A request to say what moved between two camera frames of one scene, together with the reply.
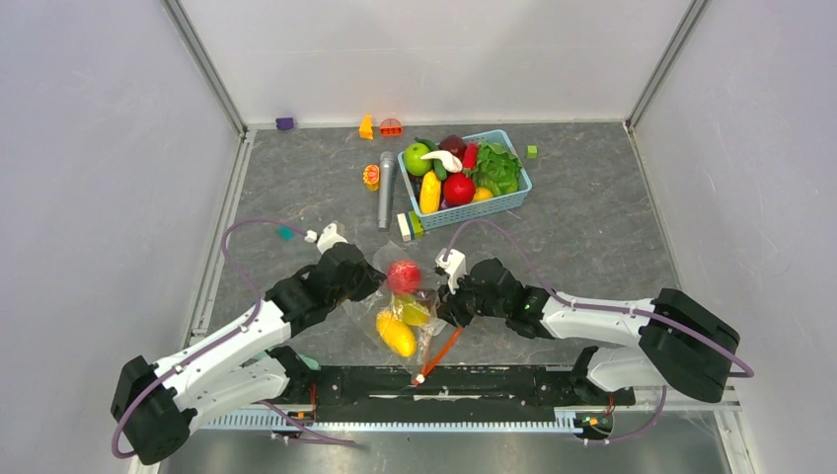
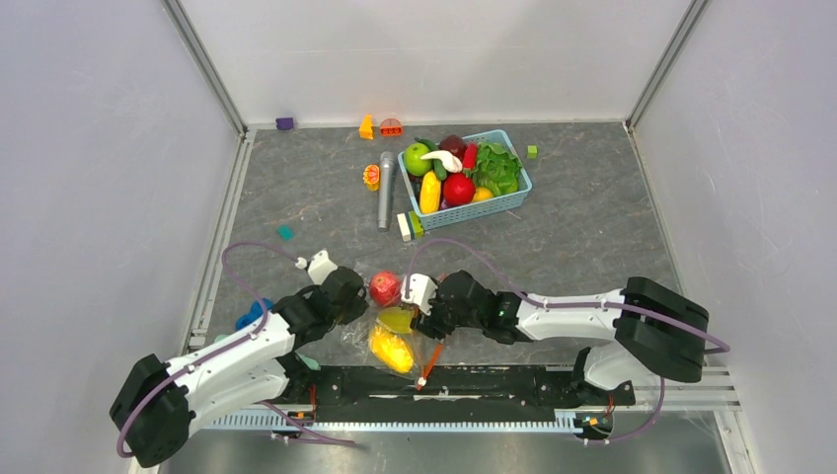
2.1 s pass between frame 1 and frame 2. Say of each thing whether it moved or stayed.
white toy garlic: stayed
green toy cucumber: stayed
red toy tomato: stayed
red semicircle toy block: stayed
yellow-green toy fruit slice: moved
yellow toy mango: moved
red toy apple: moved
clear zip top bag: moved
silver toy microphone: stayed
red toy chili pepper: stayed
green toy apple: stayed
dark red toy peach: stayed
